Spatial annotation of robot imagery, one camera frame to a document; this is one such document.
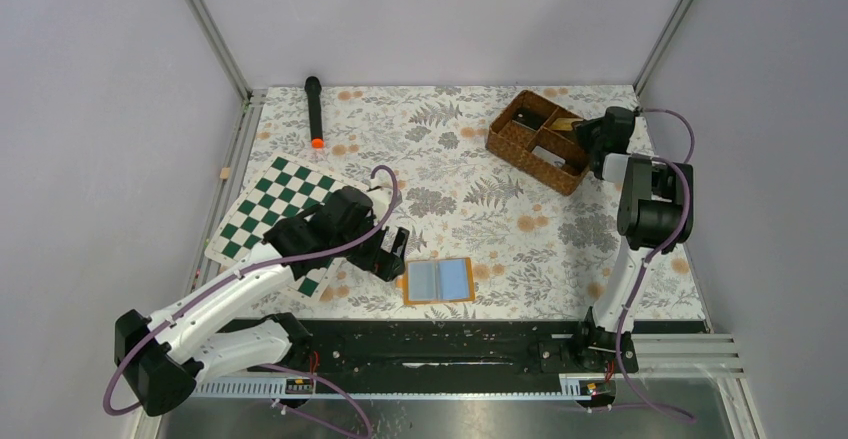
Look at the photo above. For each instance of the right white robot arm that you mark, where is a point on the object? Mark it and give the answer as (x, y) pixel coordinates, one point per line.
(655, 215)

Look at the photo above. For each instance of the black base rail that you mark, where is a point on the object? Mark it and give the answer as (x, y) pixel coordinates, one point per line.
(441, 357)

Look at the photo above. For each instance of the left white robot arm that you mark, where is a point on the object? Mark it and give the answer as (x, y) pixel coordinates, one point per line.
(165, 355)

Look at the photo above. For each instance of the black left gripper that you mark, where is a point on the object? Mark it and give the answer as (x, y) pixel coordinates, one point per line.
(388, 265)

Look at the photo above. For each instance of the gold VIP card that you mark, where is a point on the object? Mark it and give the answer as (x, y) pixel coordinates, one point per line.
(565, 124)

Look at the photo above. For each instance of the floral patterned table mat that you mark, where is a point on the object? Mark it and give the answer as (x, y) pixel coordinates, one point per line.
(535, 254)

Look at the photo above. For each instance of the black marker orange cap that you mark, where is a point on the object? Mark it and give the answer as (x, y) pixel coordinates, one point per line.
(313, 90)

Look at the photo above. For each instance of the brown woven divided basket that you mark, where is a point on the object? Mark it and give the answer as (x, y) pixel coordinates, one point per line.
(514, 143)

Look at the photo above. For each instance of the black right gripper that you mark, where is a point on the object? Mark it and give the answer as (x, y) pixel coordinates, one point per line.
(582, 129)

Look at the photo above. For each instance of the black item in basket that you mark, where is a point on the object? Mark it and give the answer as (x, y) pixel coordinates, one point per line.
(529, 119)

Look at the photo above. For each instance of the green white chessboard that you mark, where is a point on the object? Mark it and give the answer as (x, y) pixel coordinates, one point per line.
(282, 187)

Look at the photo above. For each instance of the grey card in basket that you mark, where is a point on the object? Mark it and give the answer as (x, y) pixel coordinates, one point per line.
(548, 157)

